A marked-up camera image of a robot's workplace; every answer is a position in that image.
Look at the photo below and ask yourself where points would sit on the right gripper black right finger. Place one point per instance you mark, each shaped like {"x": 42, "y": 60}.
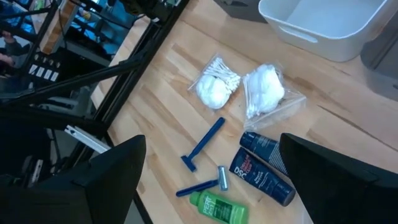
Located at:
{"x": 342, "y": 193}

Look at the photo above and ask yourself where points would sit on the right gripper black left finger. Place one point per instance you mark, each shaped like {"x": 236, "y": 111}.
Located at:
{"x": 93, "y": 193}

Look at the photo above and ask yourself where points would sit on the dark blue tube with print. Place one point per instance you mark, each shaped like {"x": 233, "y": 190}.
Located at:
{"x": 261, "y": 177}

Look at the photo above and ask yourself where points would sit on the blue razor with silver head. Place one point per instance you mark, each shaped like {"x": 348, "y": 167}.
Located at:
{"x": 199, "y": 186}

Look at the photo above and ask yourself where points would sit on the blue razor with blue cap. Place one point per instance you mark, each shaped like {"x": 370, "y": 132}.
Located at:
{"x": 203, "y": 143}

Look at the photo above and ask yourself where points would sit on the green shampoo bottle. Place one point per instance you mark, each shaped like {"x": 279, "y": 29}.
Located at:
{"x": 220, "y": 210}

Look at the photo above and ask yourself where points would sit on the clear bag with black lettering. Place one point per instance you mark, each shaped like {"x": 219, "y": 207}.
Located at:
{"x": 264, "y": 87}

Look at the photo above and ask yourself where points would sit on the clear bag of cotton swabs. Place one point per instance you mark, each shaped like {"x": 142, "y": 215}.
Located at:
{"x": 213, "y": 90}

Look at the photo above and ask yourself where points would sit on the silver aluminium bar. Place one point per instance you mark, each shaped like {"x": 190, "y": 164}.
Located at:
{"x": 87, "y": 139}

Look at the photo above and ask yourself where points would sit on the black box with white labels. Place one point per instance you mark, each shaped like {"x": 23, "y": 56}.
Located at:
{"x": 43, "y": 70}

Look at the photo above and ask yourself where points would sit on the person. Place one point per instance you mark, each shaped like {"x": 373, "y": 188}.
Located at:
{"x": 12, "y": 46}

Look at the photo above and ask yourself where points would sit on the wooden side table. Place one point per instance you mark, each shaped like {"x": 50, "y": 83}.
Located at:
{"x": 57, "y": 28}

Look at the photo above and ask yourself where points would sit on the white plastic bin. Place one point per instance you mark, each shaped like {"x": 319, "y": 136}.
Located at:
{"x": 326, "y": 21}

